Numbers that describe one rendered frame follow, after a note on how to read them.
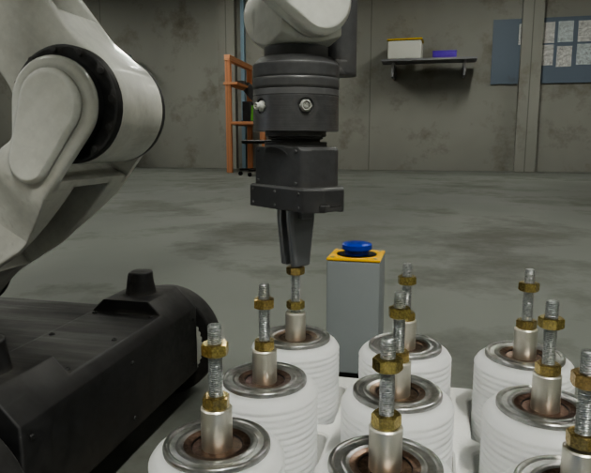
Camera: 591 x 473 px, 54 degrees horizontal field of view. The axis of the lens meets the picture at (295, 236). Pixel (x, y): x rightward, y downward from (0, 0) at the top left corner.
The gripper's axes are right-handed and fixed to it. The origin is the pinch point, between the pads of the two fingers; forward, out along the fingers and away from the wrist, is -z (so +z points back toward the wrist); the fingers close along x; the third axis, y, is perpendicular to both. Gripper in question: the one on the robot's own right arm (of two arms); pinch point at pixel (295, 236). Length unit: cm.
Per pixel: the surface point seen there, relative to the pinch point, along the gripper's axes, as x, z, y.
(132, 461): 28.8, -36.5, 7.5
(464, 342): 30, -36, -74
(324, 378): -4.8, -14.4, 0.0
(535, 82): 433, 98, -804
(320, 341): -3.0, -11.0, -1.0
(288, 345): -2.4, -10.9, 2.8
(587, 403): -33.4, -5.2, 4.5
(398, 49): 565, 145, -646
